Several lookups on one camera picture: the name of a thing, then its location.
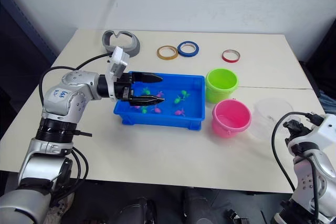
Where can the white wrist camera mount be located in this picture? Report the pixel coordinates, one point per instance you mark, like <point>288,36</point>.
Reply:
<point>326,132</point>
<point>119,61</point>

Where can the yellow tape roll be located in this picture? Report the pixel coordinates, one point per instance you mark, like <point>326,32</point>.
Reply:
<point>168,58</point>

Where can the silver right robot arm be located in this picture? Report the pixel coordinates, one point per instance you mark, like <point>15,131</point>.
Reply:
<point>307,179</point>

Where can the red tape roll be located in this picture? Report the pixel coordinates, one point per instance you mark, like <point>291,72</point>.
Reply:
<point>231,61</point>

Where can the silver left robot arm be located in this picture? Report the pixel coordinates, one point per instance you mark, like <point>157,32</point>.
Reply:
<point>65,95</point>

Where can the pink plastic bucket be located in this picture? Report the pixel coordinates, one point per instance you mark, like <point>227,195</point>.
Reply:
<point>223,129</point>

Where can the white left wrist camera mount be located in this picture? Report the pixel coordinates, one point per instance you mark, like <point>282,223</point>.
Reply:
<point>119,61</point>

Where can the dark metal shelf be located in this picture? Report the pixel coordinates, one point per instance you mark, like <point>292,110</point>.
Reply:
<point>18,58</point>

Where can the pink toy fish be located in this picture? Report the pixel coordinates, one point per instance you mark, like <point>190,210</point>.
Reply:
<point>179,112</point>
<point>159,94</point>
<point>136,107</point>
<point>156,110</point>

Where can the blue plastic tub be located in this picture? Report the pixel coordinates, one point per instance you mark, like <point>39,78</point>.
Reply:
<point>162,119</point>

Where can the blue tape roll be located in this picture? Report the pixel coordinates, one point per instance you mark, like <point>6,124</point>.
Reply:
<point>187,55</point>

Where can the clear plastic cup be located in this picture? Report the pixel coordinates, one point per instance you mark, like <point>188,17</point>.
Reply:
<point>265,120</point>

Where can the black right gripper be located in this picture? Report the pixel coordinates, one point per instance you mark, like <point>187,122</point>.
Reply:
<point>295,128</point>

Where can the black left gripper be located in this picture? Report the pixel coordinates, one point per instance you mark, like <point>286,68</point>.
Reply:
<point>123,86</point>

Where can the green toy fish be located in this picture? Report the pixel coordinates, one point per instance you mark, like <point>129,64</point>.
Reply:
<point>146,91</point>
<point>178,100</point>
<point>184,93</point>
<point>144,110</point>

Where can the blue patterned cloth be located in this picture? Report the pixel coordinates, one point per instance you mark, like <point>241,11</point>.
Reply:
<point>328,103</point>

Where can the grey curved plastic band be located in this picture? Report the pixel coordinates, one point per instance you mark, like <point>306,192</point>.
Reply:
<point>134,48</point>

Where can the green plastic bucket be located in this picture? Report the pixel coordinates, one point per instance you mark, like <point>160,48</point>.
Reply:
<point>218,95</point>

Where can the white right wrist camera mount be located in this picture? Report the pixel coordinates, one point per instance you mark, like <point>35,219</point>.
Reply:
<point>326,132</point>

